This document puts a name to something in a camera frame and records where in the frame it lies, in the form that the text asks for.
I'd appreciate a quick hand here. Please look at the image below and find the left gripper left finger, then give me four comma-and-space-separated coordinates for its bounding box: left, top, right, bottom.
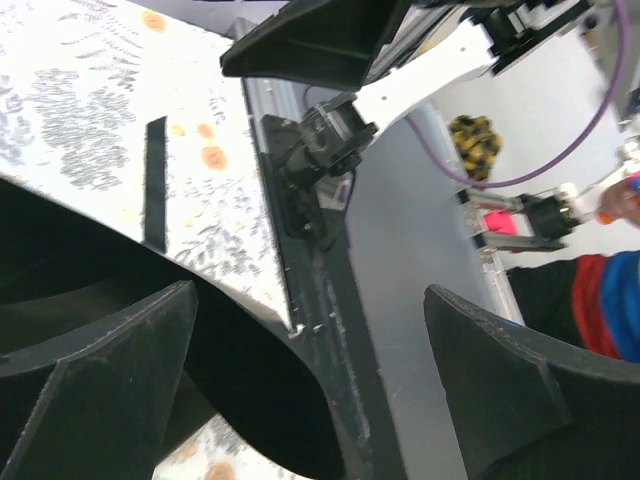
1, 281, 198, 479

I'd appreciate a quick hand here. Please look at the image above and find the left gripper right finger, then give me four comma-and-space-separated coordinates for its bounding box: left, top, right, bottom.
424, 285, 639, 479

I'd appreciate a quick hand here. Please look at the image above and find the black paper cone wrapper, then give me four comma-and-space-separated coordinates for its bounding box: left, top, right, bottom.
1, 182, 345, 479

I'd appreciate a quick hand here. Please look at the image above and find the black ribbon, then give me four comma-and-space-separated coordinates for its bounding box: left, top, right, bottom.
143, 116, 167, 254

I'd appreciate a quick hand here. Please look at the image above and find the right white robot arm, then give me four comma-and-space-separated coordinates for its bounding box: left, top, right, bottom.
220, 1, 592, 166

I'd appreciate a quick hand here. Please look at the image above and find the person in red blue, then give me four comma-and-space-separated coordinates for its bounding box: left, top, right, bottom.
509, 169, 640, 364

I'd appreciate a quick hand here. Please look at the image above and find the yellow black object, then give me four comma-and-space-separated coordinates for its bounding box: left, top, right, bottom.
449, 115, 503, 182

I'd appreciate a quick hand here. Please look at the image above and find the floral table mat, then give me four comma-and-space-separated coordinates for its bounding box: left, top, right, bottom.
1, 1, 294, 479

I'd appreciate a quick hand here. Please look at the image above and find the pink block on rail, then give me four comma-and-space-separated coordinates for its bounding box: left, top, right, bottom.
484, 210, 518, 236

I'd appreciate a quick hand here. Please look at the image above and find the aluminium rail frame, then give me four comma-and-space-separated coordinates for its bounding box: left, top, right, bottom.
244, 79, 509, 479

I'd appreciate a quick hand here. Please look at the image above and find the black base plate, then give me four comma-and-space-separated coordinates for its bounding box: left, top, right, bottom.
258, 115, 407, 479

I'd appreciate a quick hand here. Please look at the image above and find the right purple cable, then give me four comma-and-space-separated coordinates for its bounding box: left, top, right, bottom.
302, 0, 636, 191

